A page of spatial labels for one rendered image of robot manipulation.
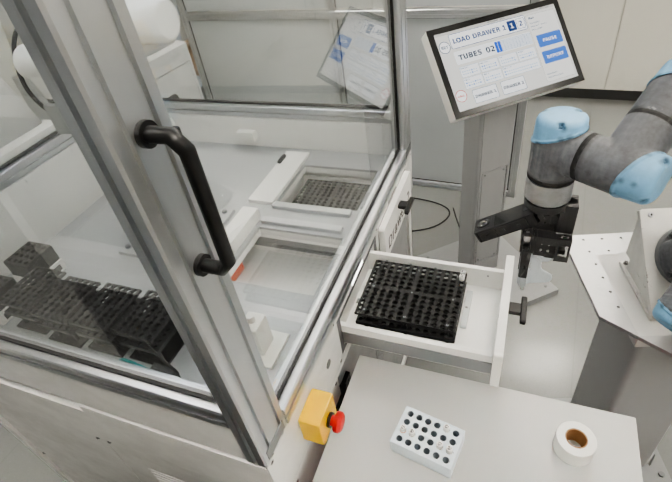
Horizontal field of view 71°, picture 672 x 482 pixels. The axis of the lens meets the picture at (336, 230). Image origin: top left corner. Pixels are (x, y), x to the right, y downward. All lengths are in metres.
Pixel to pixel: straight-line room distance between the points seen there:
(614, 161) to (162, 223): 0.59
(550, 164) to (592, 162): 0.06
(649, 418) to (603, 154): 1.09
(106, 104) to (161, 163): 0.08
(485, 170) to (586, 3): 2.05
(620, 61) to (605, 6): 0.40
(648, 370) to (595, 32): 2.78
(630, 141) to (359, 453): 0.74
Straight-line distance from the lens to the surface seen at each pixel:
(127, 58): 0.46
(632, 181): 0.76
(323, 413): 0.93
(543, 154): 0.80
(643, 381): 1.54
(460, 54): 1.73
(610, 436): 1.13
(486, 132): 1.90
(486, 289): 1.21
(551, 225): 0.91
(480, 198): 2.07
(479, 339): 1.11
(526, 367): 2.12
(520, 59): 1.83
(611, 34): 3.90
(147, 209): 0.48
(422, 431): 1.05
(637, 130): 0.79
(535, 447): 1.08
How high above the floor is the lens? 1.71
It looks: 39 degrees down
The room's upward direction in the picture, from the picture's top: 9 degrees counter-clockwise
